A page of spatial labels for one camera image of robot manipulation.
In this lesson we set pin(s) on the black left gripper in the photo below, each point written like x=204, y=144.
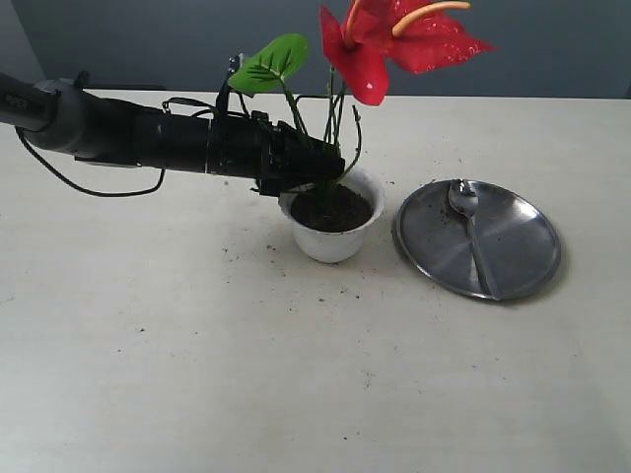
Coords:
x=275, y=156

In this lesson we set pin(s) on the white scalloped flower pot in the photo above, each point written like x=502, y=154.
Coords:
x=336, y=247

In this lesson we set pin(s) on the artificial red flower green stems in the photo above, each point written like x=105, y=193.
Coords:
x=418, y=37

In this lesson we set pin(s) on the stainless steel spork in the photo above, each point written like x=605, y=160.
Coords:
x=464, y=200

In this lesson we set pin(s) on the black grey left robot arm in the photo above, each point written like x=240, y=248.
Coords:
x=60, y=116

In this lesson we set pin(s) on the dark soil in pot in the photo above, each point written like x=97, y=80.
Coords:
x=331, y=208

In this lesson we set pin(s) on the round stainless steel plate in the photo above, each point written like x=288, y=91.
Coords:
x=520, y=244

